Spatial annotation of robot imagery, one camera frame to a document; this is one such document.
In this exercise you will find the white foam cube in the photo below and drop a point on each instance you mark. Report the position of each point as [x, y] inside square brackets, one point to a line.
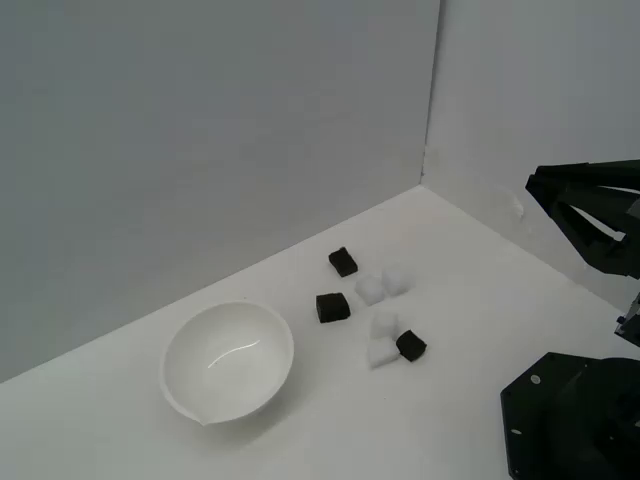
[397, 280]
[385, 325]
[371, 290]
[382, 354]

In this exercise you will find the black foam cube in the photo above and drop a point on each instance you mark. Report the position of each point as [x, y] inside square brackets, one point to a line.
[411, 346]
[332, 307]
[343, 262]

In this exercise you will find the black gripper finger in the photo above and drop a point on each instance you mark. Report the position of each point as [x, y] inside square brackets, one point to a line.
[595, 252]
[590, 175]

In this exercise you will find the white bowl with spout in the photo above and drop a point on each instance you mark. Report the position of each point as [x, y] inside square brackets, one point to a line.
[225, 360]

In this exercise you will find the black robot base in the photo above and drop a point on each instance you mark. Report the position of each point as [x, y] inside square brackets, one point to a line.
[565, 420]

